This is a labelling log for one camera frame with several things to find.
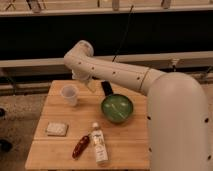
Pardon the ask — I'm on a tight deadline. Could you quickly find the black object at left edge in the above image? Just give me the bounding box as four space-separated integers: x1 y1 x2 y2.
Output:
0 139 13 152

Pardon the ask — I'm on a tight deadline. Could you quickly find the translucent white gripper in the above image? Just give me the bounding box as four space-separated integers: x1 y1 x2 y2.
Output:
72 70 96 93

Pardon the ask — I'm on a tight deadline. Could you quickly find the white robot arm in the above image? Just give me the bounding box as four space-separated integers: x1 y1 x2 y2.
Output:
64 40 213 171

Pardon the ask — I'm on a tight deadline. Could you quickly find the green pan with black handle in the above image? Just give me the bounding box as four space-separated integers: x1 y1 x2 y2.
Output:
101 81 134 124

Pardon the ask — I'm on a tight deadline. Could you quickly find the black hanging cable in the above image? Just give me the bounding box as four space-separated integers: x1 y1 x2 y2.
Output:
111 4 135 63

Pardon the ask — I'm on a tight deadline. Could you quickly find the red chili pepper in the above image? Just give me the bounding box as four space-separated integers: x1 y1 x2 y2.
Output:
72 135 90 159

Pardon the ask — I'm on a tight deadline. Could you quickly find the white square sponge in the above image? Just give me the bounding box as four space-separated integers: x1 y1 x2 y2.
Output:
46 122 68 136

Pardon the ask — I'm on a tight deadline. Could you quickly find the clear bottle with white label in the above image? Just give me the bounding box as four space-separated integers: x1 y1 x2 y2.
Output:
91 122 108 165

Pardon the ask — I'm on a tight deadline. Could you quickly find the white ceramic cup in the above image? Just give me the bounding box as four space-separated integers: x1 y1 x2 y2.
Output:
60 84 78 107

